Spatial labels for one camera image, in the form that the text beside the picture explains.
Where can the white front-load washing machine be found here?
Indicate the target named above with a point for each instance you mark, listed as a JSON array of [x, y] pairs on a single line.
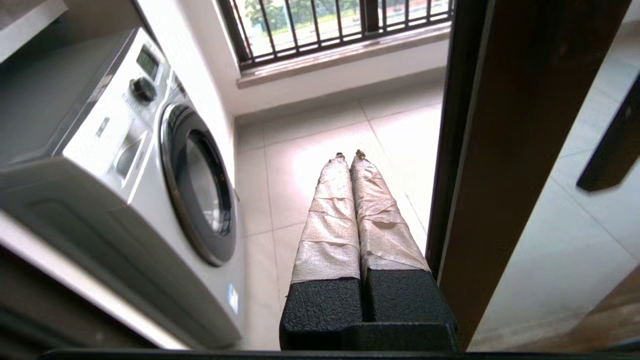
[[100, 175]]

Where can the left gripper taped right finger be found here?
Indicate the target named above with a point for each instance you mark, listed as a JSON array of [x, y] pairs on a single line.
[[390, 250]]

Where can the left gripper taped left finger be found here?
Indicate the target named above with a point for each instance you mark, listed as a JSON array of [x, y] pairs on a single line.
[[327, 240]]

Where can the white wall shelf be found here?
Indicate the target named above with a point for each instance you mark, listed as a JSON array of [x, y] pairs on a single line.
[[25, 30]]

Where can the long black balcony railing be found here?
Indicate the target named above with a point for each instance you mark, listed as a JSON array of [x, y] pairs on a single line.
[[300, 50]]

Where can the dark brown sliding glass door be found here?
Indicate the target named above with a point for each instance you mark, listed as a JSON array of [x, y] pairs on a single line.
[[525, 150]]

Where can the long stone window sill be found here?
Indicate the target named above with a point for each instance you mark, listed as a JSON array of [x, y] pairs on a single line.
[[345, 56]]

